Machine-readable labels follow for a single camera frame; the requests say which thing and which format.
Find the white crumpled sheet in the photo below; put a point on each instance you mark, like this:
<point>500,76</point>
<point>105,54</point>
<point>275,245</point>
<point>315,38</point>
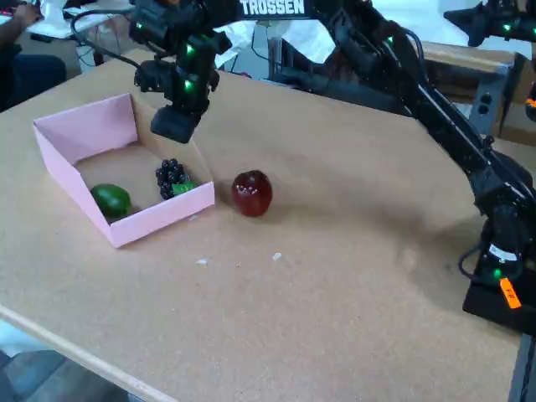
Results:
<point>310,42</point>

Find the small orange object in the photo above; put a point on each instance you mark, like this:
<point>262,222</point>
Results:
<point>531,103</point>

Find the black toy grapes with leaf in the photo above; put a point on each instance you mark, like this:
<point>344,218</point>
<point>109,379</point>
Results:
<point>169,171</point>

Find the round green toy fruit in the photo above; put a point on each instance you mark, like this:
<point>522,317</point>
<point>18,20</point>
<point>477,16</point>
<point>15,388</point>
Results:
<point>111,200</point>

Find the small black camera box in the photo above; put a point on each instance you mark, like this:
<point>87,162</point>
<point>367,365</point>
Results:
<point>153,77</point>

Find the red toy pomegranate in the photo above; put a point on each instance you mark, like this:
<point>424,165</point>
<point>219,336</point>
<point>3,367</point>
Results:
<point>251,197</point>

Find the pink cardboard box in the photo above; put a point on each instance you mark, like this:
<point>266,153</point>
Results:
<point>163,218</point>

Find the white crumpled bag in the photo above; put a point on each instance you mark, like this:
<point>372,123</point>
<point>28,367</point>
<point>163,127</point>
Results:
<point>53,14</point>

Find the white background table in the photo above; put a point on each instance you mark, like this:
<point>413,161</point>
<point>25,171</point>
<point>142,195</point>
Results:
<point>50,27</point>

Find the person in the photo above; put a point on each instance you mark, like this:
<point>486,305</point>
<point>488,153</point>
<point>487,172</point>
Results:
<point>25,79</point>

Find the wooden workbench with metal leg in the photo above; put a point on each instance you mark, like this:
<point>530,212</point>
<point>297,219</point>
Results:
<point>460,63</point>

